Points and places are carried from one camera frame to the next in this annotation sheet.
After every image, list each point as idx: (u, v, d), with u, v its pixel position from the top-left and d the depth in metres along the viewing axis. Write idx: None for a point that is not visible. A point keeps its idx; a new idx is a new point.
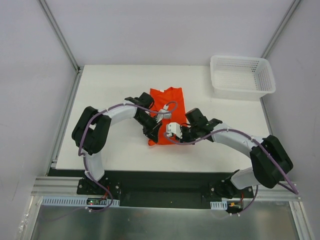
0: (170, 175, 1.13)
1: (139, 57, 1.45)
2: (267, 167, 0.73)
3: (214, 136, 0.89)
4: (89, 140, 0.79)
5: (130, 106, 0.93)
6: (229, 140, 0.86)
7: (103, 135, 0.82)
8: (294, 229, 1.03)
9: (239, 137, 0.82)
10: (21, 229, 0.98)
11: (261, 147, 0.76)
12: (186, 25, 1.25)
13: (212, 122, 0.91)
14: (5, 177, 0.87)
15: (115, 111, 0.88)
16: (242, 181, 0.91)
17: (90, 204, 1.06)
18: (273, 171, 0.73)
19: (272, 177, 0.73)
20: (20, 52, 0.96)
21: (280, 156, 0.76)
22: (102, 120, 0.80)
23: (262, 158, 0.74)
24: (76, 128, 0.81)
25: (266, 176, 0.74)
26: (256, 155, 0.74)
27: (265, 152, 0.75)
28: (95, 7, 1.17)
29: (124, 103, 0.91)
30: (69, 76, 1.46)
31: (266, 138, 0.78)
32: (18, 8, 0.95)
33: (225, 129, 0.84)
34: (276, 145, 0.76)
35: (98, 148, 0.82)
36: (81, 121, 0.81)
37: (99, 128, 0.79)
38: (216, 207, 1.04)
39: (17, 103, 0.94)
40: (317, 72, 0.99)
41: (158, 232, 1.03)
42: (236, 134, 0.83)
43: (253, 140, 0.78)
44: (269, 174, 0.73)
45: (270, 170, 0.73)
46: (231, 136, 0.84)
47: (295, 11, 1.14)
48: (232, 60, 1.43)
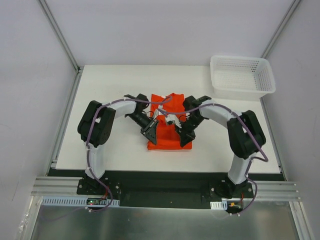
0: (171, 175, 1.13)
1: (139, 57, 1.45)
2: (240, 136, 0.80)
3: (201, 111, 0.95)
4: (96, 132, 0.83)
5: (130, 101, 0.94)
6: (214, 114, 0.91)
7: (108, 127, 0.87)
8: (294, 229, 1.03)
9: (221, 110, 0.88)
10: (21, 229, 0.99)
11: (237, 119, 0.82)
12: (186, 25, 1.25)
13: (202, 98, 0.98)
14: (5, 177, 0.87)
15: (118, 104, 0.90)
16: (235, 173, 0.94)
17: (90, 204, 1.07)
18: (245, 141, 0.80)
19: (244, 147, 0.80)
20: (20, 52, 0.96)
21: (254, 130, 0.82)
22: (107, 112, 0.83)
23: (236, 127, 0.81)
24: (82, 121, 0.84)
25: (239, 145, 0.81)
26: (232, 125, 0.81)
27: (241, 123, 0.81)
28: (95, 7, 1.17)
29: (125, 97, 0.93)
30: (69, 76, 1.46)
31: (244, 112, 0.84)
32: (18, 8, 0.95)
33: (211, 103, 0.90)
34: (252, 119, 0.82)
35: (103, 139, 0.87)
36: (86, 114, 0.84)
37: (105, 120, 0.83)
38: (216, 207, 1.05)
39: (17, 103, 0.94)
40: (317, 73, 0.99)
41: (158, 233, 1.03)
42: (220, 109, 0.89)
43: (233, 113, 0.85)
44: (241, 143, 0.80)
45: (242, 139, 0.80)
46: (214, 109, 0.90)
47: (295, 11, 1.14)
48: (232, 60, 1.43)
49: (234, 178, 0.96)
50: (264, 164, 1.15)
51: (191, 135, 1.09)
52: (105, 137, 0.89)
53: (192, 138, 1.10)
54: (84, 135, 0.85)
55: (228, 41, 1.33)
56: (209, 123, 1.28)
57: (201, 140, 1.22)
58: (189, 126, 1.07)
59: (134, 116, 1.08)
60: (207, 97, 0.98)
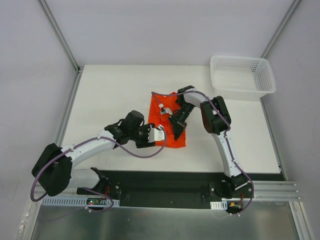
0: (171, 175, 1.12)
1: (139, 57, 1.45)
2: (210, 116, 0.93)
3: (185, 97, 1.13)
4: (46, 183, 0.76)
5: (106, 140, 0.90)
6: (193, 99, 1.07)
7: (64, 179, 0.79)
8: (294, 229, 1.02)
9: (198, 95, 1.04)
10: (21, 228, 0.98)
11: (209, 102, 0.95)
12: (186, 24, 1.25)
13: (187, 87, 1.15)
14: (5, 177, 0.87)
15: (82, 149, 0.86)
16: (225, 163, 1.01)
17: (90, 204, 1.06)
18: (214, 120, 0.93)
19: (213, 125, 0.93)
20: (20, 52, 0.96)
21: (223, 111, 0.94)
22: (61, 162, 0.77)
23: (207, 108, 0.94)
24: (35, 168, 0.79)
25: (209, 123, 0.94)
26: (204, 107, 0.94)
27: (211, 105, 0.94)
28: (95, 7, 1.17)
29: (98, 136, 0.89)
30: (69, 76, 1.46)
31: (215, 97, 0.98)
32: (18, 8, 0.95)
33: (192, 90, 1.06)
34: (220, 102, 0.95)
35: (56, 191, 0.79)
36: (40, 161, 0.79)
37: (56, 172, 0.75)
38: (216, 207, 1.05)
39: (16, 103, 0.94)
40: (317, 73, 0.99)
41: (158, 233, 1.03)
42: (198, 95, 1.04)
43: (206, 97, 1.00)
44: (211, 122, 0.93)
45: (212, 118, 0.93)
46: (194, 95, 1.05)
47: (295, 11, 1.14)
48: (232, 60, 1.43)
49: (227, 170, 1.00)
50: (263, 164, 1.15)
51: (182, 122, 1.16)
52: (62, 188, 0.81)
53: (183, 125, 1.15)
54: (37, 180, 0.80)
55: (228, 41, 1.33)
56: None
57: (200, 139, 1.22)
58: (180, 115, 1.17)
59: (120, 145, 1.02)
60: (191, 85, 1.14)
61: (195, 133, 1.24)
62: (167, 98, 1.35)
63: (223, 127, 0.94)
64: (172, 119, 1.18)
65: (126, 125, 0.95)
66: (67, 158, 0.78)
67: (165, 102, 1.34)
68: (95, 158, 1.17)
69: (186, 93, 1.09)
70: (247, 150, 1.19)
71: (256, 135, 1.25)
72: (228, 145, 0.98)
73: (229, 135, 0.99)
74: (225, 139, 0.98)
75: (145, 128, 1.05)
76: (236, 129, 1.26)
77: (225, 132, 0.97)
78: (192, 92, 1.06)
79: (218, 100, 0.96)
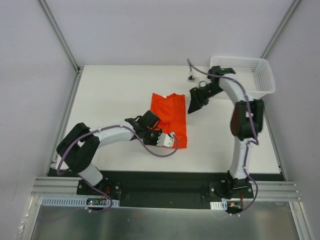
0: (171, 175, 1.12)
1: (139, 57, 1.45)
2: (242, 117, 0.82)
3: (221, 82, 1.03)
4: (72, 160, 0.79)
5: (127, 129, 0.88)
6: (228, 89, 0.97)
7: (88, 157, 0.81)
8: (294, 230, 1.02)
9: (237, 90, 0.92)
10: (21, 229, 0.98)
11: (246, 103, 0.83)
12: (186, 25, 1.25)
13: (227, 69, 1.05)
14: (5, 177, 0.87)
15: (109, 132, 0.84)
16: (233, 165, 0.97)
17: (90, 204, 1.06)
18: (243, 124, 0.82)
19: (241, 129, 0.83)
20: (20, 52, 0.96)
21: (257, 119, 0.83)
22: (89, 141, 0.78)
23: (241, 108, 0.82)
24: (62, 143, 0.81)
25: (236, 126, 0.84)
26: (239, 106, 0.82)
27: (247, 107, 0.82)
28: (95, 7, 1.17)
29: (121, 124, 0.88)
30: (69, 76, 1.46)
31: (256, 99, 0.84)
32: (18, 8, 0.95)
33: (231, 79, 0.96)
34: (259, 109, 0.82)
35: (80, 168, 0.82)
36: (68, 137, 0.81)
37: (83, 150, 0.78)
38: (216, 207, 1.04)
39: (16, 103, 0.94)
40: (317, 73, 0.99)
41: (158, 233, 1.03)
42: (237, 91, 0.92)
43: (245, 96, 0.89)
44: (240, 125, 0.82)
45: (242, 121, 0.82)
46: (231, 86, 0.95)
47: (295, 11, 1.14)
48: (232, 60, 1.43)
49: (233, 172, 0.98)
50: (263, 164, 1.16)
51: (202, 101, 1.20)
52: (84, 167, 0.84)
53: (202, 104, 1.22)
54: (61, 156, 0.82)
55: (228, 41, 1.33)
56: (203, 109, 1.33)
57: (201, 139, 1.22)
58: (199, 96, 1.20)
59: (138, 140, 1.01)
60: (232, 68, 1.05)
61: (196, 133, 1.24)
62: (168, 100, 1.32)
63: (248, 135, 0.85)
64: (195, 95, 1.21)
65: (144, 121, 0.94)
66: (95, 137, 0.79)
67: (166, 103, 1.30)
68: (95, 158, 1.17)
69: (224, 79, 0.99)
70: None
71: None
72: (246, 153, 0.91)
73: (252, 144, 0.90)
74: (246, 146, 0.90)
75: (157, 132, 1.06)
76: None
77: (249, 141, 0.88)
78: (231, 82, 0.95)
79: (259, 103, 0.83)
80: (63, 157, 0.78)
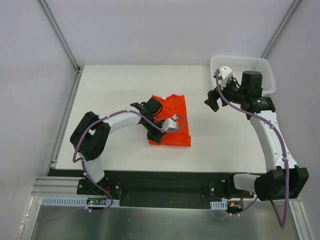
0: (171, 175, 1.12)
1: (139, 57, 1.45)
2: (277, 176, 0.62)
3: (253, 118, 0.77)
4: (87, 147, 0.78)
5: (134, 114, 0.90)
6: (259, 131, 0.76)
7: (102, 143, 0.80)
8: (294, 230, 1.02)
9: (274, 145, 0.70)
10: (21, 229, 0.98)
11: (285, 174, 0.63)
12: (186, 25, 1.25)
13: (264, 101, 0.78)
14: (5, 177, 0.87)
15: (118, 117, 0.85)
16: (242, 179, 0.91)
17: (90, 204, 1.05)
18: (275, 197, 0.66)
19: (273, 180, 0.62)
20: (20, 52, 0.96)
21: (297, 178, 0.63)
22: (100, 128, 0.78)
23: (275, 186, 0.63)
24: (74, 133, 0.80)
25: (265, 193, 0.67)
26: (274, 180, 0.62)
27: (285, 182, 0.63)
28: (95, 7, 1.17)
29: (128, 109, 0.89)
30: (69, 76, 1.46)
31: (299, 169, 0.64)
32: (18, 8, 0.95)
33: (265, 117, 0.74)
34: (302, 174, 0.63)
35: (95, 155, 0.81)
36: (80, 127, 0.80)
37: (96, 135, 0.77)
38: (216, 207, 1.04)
39: (17, 103, 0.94)
40: (317, 73, 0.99)
41: (158, 233, 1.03)
42: (272, 137, 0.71)
43: (285, 159, 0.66)
44: (271, 175, 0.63)
45: (273, 195, 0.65)
46: (265, 128, 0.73)
47: (295, 11, 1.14)
48: (232, 60, 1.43)
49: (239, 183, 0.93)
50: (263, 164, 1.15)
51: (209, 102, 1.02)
52: (98, 154, 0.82)
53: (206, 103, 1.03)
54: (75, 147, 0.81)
55: (228, 41, 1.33)
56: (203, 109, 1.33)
57: (201, 139, 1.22)
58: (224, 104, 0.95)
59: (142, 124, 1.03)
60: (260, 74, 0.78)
61: (196, 133, 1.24)
62: (168, 102, 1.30)
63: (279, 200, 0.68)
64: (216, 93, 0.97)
65: (149, 106, 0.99)
66: (105, 123, 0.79)
67: (166, 105, 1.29)
68: None
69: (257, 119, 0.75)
70: (248, 150, 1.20)
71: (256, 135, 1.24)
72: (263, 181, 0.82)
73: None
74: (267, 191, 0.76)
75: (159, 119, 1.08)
76: (237, 129, 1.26)
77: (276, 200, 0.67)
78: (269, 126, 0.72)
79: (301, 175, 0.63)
80: (77, 146, 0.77)
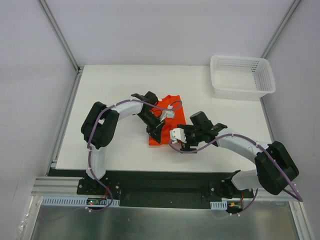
0: (171, 175, 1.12)
1: (139, 57, 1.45)
2: (263, 160, 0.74)
3: (219, 142, 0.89)
4: (99, 134, 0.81)
5: (136, 103, 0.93)
6: (233, 145, 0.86)
7: (112, 129, 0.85)
8: (294, 230, 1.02)
9: (244, 143, 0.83)
10: (21, 229, 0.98)
11: (266, 153, 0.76)
12: (186, 24, 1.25)
13: (216, 126, 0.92)
14: (5, 177, 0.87)
15: (123, 106, 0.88)
16: (241, 180, 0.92)
17: (90, 204, 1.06)
18: (277, 177, 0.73)
19: (262, 166, 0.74)
20: (20, 52, 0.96)
21: (282, 158, 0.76)
22: (110, 115, 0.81)
23: (266, 164, 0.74)
24: (85, 123, 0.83)
25: (271, 182, 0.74)
26: (261, 161, 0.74)
27: (270, 158, 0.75)
28: (95, 7, 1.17)
29: (131, 99, 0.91)
30: (70, 76, 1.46)
31: (272, 144, 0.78)
32: (18, 8, 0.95)
33: (230, 133, 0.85)
34: (281, 151, 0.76)
35: (106, 142, 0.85)
36: (90, 116, 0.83)
37: (107, 123, 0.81)
38: (216, 207, 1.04)
39: (17, 103, 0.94)
40: (317, 73, 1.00)
41: (158, 232, 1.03)
42: (238, 139, 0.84)
43: (258, 145, 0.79)
44: (258, 162, 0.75)
45: (274, 176, 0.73)
46: (235, 140, 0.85)
47: (295, 11, 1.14)
48: (232, 60, 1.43)
49: (238, 184, 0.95)
50: None
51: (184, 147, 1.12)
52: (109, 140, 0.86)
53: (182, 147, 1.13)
54: (86, 136, 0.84)
55: (228, 41, 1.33)
56: (204, 108, 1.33)
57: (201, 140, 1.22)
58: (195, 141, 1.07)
59: (143, 115, 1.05)
60: (202, 112, 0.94)
61: None
62: (164, 103, 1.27)
63: (287, 184, 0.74)
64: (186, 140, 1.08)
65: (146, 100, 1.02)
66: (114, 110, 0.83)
67: (161, 105, 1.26)
68: None
69: (221, 138, 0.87)
70: None
71: (256, 136, 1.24)
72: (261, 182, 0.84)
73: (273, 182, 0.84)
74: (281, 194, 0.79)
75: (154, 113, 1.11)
76: (236, 129, 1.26)
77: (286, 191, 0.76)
78: (229, 135, 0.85)
79: (277, 147, 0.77)
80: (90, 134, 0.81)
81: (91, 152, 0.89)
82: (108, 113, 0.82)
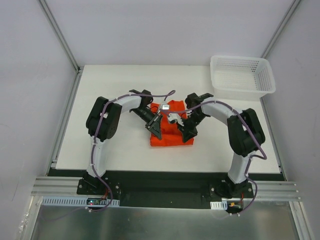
0: (171, 175, 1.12)
1: (139, 57, 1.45)
2: (233, 121, 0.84)
3: (204, 109, 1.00)
4: (104, 127, 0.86)
5: (134, 96, 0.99)
6: (215, 112, 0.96)
7: (115, 122, 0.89)
8: (294, 230, 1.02)
9: (222, 108, 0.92)
10: (21, 228, 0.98)
11: (238, 116, 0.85)
12: (186, 24, 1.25)
13: (204, 95, 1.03)
14: (5, 177, 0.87)
15: (123, 100, 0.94)
16: (234, 171, 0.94)
17: (90, 204, 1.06)
18: (245, 138, 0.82)
19: (232, 127, 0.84)
20: (20, 52, 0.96)
21: (253, 124, 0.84)
22: (114, 109, 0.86)
23: (236, 125, 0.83)
24: (90, 117, 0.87)
25: (238, 141, 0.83)
26: (231, 121, 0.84)
27: (241, 121, 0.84)
28: (95, 7, 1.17)
29: (129, 93, 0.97)
30: (69, 76, 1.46)
31: (245, 110, 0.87)
32: (19, 8, 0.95)
33: (213, 100, 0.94)
34: (252, 116, 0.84)
35: (110, 134, 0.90)
36: (94, 110, 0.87)
37: (111, 116, 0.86)
38: (216, 207, 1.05)
39: (16, 104, 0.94)
40: (317, 73, 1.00)
41: (158, 232, 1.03)
42: (219, 105, 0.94)
43: (233, 110, 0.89)
44: (230, 123, 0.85)
45: (242, 137, 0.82)
46: (216, 106, 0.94)
47: (295, 11, 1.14)
48: (232, 60, 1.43)
49: (234, 177, 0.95)
50: (264, 162, 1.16)
51: (192, 132, 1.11)
52: (112, 132, 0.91)
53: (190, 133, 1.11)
54: (91, 130, 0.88)
55: (228, 41, 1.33)
56: None
57: (201, 139, 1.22)
58: (192, 122, 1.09)
59: (139, 110, 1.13)
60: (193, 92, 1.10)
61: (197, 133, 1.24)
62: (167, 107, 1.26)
63: (254, 146, 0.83)
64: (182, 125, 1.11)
65: None
66: (116, 104, 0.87)
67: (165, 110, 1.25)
68: None
69: (205, 104, 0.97)
70: None
71: None
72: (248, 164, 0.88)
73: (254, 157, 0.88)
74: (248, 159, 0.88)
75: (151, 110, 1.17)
76: None
77: (252, 155, 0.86)
78: (213, 103, 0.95)
79: (249, 113, 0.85)
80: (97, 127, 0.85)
81: (94, 147, 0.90)
82: (111, 106, 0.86)
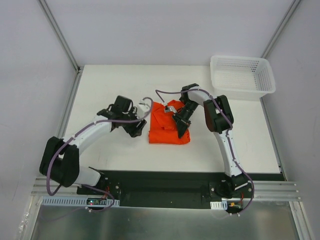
0: (170, 175, 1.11)
1: (139, 57, 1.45)
2: (208, 104, 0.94)
3: (189, 95, 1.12)
4: (59, 174, 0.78)
5: (102, 123, 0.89)
6: (197, 97, 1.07)
7: (74, 166, 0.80)
8: (294, 230, 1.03)
9: (202, 94, 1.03)
10: (21, 229, 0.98)
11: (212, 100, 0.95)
12: (186, 24, 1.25)
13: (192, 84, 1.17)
14: (5, 177, 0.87)
15: (84, 134, 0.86)
16: (226, 162, 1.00)
17: (90, 204, 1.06)
18: (218, 118, 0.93)
19: (207, 109, 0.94)
20: (19, 52, 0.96)
21: (225, 107, 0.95)
22: (67, 151, 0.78)
23: (210, 107, 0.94)
24: (43, 164, 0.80)
25: (211, 121, 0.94)
26: (207, 104, 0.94)
27: (214, 104, 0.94)
28: (95, 7, 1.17)
29: (95, 122, 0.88)
30: (70, 76, 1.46)
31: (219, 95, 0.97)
32: (18, 8, 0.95)
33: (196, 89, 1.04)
34: (224, 101, 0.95)
35: (70, 180, 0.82)
36: (46, 156, 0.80)
37: (66, 161, 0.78)
38: (216, 207, 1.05)
39: (16, 104, 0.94)
40: (317, 73, 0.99)
41: (158, 232, 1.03)
42: (201, 92, 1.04)
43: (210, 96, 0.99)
44: (205, 105, 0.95)
45: (215, 117, 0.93)
46: (197, 93, 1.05)
47: (295, 11, 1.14)
48: (231, 60, 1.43)
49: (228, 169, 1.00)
50: (264, 162, 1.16)
51: (186, 120, 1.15)
52: (74, 177, 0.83)
53: (187, 123, 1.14)
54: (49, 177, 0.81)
55: (227, 41, 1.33)
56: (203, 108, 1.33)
57: (201, 139, 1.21)
58: (184, 112, 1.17)
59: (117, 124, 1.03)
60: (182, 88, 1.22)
61: (197, 132, 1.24)
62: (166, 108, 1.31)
63: (225, 125, 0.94)
64: (176, 116, 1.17)
65: (117, 108, 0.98)
66: (72, 146, 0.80)
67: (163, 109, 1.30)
68: (95, 158, 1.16)
69: (191, 91, 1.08)
70: (248, 149, 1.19)
71: (256, 136, 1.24)
72: (230, 146, 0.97)
73: (231, 134, 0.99)
74: (227, 138, 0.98)
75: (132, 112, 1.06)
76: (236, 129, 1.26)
77: (227, 131, 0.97)
78: (196, 90, 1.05)
79: (222, 98, 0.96)
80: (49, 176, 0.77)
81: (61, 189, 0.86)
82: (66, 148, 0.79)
